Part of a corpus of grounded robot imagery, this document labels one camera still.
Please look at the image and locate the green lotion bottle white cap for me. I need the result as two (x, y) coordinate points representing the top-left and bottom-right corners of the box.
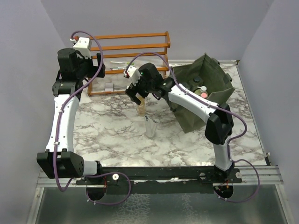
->
(197, 86), (207, 93)

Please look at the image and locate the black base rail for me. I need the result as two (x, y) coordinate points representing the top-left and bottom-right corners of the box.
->
(76, 166), (242, 195)

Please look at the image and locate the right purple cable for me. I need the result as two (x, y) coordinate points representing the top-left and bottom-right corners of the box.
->
(125, 52), (261, 203)

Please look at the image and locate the clear square bottle black cap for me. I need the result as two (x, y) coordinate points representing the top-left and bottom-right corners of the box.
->
(193, 76), (203, 86)

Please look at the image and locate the orange wooden shelf rack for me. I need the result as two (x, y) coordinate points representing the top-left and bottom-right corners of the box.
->
(87, 31), (171, 97)

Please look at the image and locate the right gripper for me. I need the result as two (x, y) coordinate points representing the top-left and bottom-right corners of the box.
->
(124, 72), (154, 105)

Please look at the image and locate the green canvas bag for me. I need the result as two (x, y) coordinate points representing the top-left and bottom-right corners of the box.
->
(167, 53), (235, 134)

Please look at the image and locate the silver foil pouch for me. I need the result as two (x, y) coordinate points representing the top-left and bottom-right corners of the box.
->
(144, 115), (159, 139)

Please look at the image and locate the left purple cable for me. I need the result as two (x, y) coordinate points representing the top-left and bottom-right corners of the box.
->
(53, 30), (132, 206)

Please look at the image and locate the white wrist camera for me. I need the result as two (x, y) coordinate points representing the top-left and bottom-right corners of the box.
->
(70, 37), (92, 59)
(124, 66), (141, 86)

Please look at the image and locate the small amber bottle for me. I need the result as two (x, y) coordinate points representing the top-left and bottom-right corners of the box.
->
(136, 96), (145, 116)

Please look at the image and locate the small white box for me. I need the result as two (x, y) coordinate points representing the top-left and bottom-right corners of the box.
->
(105, 82), (114, 92)

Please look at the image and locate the purple cable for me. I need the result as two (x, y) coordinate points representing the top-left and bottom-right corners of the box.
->
(125, 52), (261, 203)
(53, 30), (132, 206)

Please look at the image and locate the pink green marker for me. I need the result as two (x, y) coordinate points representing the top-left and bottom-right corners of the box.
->
(111, 67), (126, 70)

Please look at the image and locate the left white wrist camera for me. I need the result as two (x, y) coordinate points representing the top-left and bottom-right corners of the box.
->
(70, 37), (92, 59)

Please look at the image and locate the green white marker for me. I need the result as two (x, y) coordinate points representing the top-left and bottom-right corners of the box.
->
(110, 61), (135, 65)

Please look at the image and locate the pink orange bottle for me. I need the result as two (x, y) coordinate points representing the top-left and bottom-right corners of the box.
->
(200, 92), (208, 98)

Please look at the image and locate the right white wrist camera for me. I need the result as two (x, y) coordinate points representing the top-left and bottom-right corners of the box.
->
(124, 66), (141, 86)

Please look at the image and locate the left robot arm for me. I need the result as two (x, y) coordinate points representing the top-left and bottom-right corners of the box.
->
(36, 48), (105, 184)

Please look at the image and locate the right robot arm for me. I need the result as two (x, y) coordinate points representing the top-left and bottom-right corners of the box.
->
(124, 63), (234, 182)

